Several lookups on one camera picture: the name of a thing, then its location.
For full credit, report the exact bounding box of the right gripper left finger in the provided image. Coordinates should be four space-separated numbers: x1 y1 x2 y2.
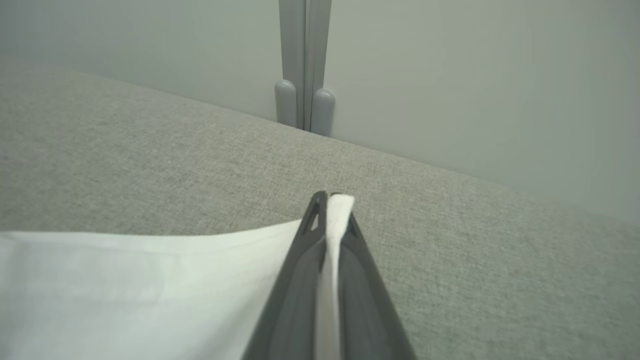
242 191 329 360

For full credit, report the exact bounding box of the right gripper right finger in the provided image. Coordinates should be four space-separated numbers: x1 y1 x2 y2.
338 212 418 360

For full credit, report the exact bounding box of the red and white garment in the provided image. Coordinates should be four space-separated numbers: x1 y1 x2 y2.
0 194 356 360

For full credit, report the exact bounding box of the grey double frame post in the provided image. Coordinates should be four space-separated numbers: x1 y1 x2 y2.
274 0 336 137

